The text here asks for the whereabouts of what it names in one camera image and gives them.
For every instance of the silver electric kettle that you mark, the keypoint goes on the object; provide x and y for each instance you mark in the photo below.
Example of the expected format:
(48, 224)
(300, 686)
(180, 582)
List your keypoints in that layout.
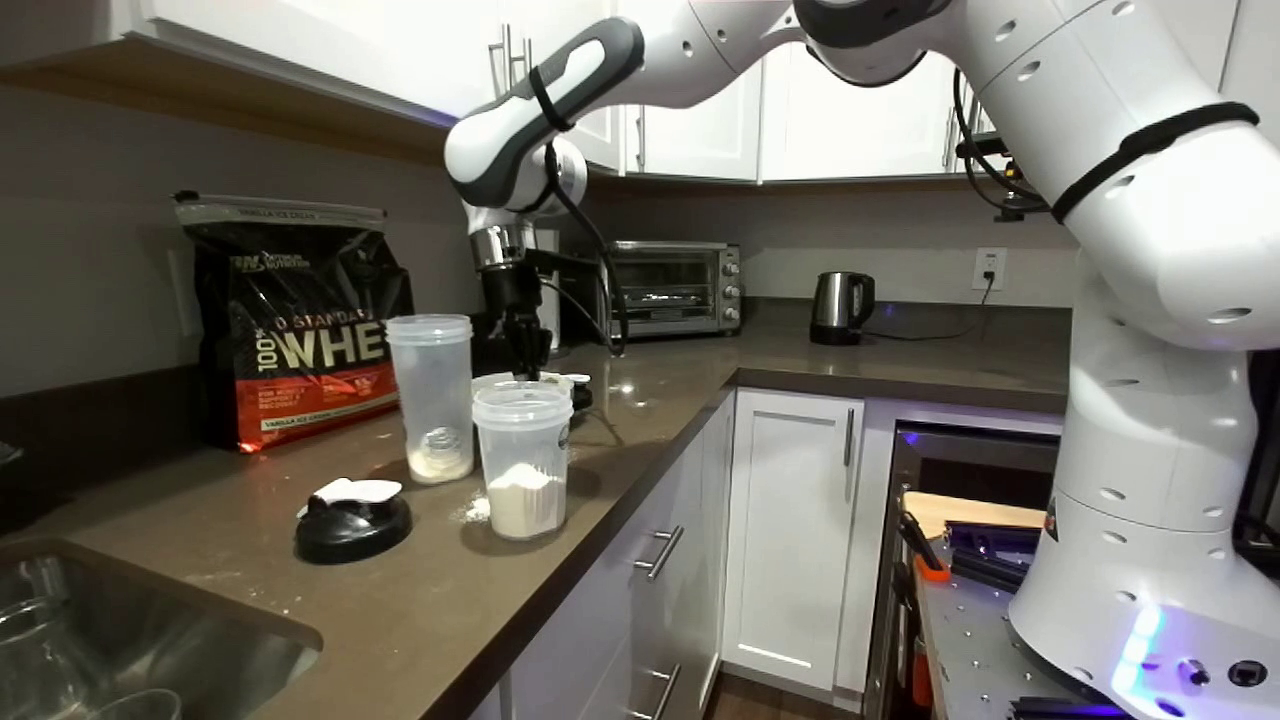
(838, 306)

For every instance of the panelled corner cabinet door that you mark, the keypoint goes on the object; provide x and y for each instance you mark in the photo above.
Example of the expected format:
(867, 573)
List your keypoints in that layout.
(787, 535)

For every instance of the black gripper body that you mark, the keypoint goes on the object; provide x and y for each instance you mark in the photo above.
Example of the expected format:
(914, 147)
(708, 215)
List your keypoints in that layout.
(517, 300)

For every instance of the black lid with white cap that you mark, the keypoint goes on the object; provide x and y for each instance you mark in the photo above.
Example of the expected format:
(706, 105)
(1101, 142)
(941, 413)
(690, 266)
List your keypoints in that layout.
(583, 399)
(348, 528)

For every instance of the white upper cabinet door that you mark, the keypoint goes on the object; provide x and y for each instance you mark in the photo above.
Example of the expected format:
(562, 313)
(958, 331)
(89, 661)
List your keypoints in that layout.
(333, 44)
(852, 135)
(706, 135)

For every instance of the black whey protein bag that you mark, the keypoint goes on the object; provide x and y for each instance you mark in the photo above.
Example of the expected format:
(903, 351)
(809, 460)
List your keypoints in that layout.
(294, 347)

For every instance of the stainless steel sink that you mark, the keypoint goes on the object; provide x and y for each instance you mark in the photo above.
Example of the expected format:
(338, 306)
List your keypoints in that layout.
(201, 640)

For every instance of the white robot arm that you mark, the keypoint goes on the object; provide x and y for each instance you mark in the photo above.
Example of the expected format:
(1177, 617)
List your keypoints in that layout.
(1162, 402)

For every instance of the short clear shaker bottle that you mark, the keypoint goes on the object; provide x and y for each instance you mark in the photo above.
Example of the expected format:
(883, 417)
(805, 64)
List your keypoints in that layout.
(522, 453)

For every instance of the wooden board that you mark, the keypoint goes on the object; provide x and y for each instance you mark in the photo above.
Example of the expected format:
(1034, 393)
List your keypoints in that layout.
(972, 513)

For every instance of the silver toaster oven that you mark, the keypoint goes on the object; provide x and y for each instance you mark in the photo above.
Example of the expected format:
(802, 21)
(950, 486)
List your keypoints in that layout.
(683, 286)

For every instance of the flat cabinet drawer front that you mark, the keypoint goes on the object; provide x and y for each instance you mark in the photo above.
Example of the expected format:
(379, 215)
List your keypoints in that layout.
(701, 652)
(693, 506)

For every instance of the orange and black tool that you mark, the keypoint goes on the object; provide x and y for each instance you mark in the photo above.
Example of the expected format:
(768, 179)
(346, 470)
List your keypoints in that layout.
(935, 566)

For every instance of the tall clear shaker bottle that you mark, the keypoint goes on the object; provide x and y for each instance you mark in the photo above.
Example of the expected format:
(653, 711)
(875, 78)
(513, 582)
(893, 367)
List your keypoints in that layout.
(430, 402)

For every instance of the white wall outlet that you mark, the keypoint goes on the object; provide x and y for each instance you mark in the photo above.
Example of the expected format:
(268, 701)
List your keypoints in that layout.
(989, 266)

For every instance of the perforated robot mounting table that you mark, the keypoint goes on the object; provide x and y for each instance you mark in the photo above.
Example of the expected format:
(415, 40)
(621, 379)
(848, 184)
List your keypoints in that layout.
(972, 652)

